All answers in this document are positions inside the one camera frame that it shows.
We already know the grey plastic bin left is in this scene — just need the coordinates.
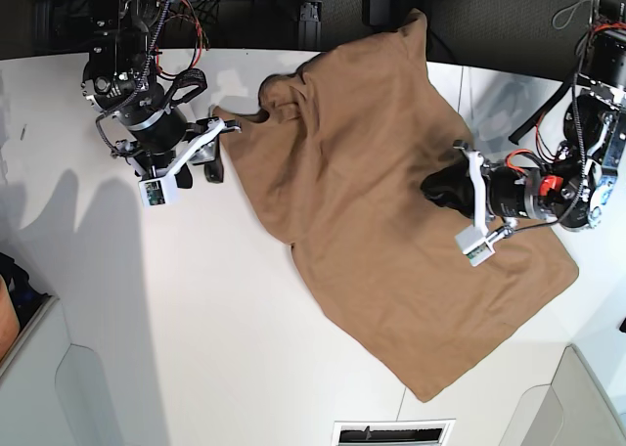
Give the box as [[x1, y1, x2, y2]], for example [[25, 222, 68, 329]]
[[0, 249, 162, 446]]

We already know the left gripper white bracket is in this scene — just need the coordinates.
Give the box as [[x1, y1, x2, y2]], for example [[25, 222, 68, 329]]
[[419, 139, 519, 242]]

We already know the black braided cable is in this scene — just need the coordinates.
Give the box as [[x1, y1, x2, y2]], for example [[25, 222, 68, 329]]
[[95, 0, 177, 149]]

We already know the tan brown t-shirt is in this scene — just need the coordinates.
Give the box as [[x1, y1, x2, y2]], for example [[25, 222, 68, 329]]
[[221, 10, 579, 402]]

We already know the white cable on floor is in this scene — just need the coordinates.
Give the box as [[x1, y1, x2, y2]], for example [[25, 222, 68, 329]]
[[551, 0, 598, 31]]

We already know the aluminium frame post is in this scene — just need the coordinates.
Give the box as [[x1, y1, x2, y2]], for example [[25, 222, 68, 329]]
[[291, 0, 324, 51]]

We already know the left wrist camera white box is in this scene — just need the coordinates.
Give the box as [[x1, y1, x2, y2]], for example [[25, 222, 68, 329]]
[[455, 226, 495, 267]]

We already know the grey plastic bin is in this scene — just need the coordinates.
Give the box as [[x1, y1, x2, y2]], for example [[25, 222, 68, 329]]
[[500, 344, 625, 446], [0, 249, 162, 446]]

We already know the red wire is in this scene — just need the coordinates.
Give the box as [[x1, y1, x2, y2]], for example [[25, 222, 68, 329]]
[[146, 0, 212, 80]]

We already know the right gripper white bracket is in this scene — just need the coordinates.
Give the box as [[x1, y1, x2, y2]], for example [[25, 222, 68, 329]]
[[113, 115, 241, 190]]

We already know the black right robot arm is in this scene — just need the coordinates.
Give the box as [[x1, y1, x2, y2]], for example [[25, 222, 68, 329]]
[[81, 0, 240, 203]]

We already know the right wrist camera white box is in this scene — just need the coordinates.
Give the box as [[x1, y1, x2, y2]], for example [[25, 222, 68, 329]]
[[138, 175, 179, 207]]

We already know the black box under table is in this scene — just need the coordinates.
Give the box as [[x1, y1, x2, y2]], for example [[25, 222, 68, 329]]
[[361, 0, 417, 27]]

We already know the grey plastic bin right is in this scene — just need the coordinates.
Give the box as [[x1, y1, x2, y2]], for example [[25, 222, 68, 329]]
[[500, 344, 625, 446]]

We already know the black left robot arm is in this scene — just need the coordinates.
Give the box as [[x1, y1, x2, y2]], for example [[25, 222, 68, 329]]
[[421, 0, 625, 242]]

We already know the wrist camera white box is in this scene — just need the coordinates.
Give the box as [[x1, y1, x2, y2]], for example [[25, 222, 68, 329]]
[[455, 226, 495, 267], [138, 175, 179, 207]]

